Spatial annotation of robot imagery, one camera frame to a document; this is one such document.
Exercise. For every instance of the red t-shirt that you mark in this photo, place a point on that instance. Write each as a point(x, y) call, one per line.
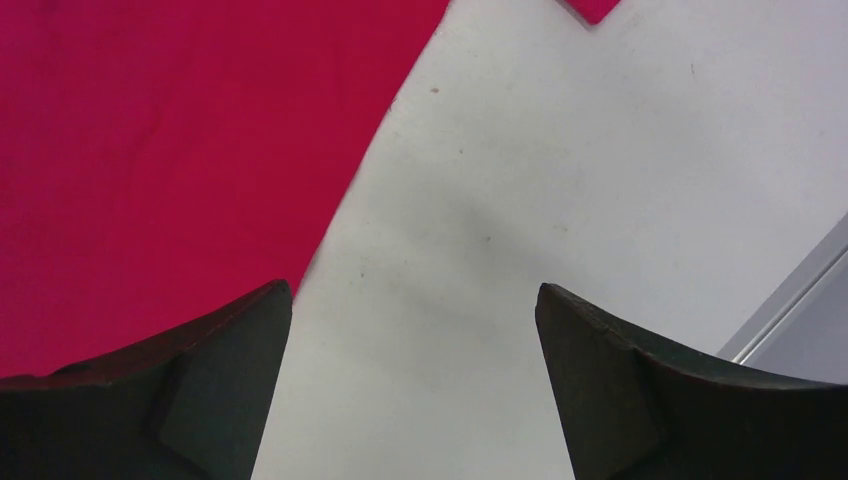
point(159, 158)

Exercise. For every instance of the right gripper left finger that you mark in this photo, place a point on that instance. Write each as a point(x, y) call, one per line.
point(189, 403)

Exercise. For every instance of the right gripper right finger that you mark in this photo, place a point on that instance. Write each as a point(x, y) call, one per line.
point(634, 404)

